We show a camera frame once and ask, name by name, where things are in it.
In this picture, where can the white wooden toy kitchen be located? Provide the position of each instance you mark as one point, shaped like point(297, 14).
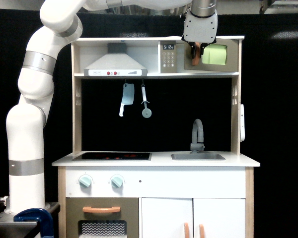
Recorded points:
point(175, 100)

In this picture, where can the white cabinet door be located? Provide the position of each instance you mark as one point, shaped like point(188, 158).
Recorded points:
point(167, 217)
point(221, 218)

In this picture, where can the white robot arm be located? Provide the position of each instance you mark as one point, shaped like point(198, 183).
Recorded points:
point(26, 120)

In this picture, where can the blue clamp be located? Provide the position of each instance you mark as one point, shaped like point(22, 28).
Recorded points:
point(40, 215)

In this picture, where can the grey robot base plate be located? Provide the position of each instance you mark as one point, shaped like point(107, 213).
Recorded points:
point(29, 229)

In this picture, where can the right white cabinet door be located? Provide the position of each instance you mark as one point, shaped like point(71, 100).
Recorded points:
point(221, 218)

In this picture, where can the toy microwave door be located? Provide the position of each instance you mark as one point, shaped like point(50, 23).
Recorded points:
point(223, 56)

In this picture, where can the white side holder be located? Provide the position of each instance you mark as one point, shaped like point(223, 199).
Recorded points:
point(242, 123)

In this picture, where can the grey toy sink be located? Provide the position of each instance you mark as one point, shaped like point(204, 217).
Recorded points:
point(198, 157)

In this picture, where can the toy range hood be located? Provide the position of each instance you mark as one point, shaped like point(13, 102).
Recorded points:
point(115, 63)

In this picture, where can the grey toy faucet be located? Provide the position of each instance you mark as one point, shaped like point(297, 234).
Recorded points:
point(197, 143)

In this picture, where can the toy pizza cutter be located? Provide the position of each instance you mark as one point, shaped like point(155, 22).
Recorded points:
point(146, 113)

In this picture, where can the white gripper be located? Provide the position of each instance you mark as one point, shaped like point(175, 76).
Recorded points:
point(199, 29)

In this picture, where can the left white cabinet door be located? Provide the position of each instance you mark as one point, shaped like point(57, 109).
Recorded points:
point(167, 217)

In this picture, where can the toy oven door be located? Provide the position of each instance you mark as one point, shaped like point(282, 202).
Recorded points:
point(102, 217)

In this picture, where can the right mint stove knob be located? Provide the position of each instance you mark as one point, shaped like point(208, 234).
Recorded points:
point(117, 181)

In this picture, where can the left mint stove knob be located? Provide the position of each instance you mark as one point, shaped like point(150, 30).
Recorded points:
point(85, 181)

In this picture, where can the black toy stovetop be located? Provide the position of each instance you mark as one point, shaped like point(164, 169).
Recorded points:
point(115, 156)

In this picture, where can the mint stove knob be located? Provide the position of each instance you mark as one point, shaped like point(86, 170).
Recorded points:
point(85, 181)
point(117, 181)

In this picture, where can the toy cleaver knife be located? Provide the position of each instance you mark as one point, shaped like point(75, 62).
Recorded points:
point(127, 98)

